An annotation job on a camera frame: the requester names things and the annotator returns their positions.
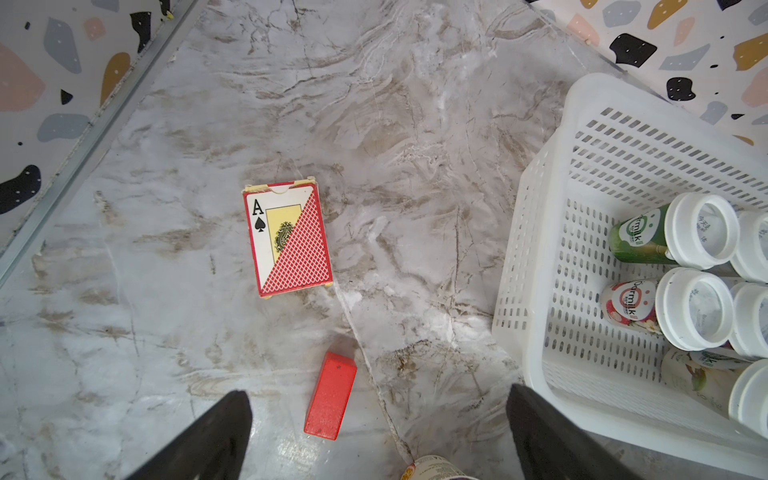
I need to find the red playing card box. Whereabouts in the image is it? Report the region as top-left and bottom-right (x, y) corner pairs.
(242, 177), (333, 298)

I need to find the red tag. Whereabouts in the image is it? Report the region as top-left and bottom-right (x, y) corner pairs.
(304, 352), (357, 441)

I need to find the Chobani yogurt cup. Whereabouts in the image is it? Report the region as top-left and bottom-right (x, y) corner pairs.
(400, 455), (477, 480)

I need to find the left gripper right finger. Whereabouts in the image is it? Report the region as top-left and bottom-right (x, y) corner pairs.
(506, 383), (639, 480)

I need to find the white plastic basket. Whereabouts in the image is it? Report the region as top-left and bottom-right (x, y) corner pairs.
(492, 73), (767, 479)

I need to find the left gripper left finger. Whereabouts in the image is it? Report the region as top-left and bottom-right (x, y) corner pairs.
(130, 390), (252, 479)

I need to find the white yogurt cup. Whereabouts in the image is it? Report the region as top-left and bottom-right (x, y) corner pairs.
(661, 348), (767, 437)
(600, 267), (735, 351)
(608, 193), (740, 270)

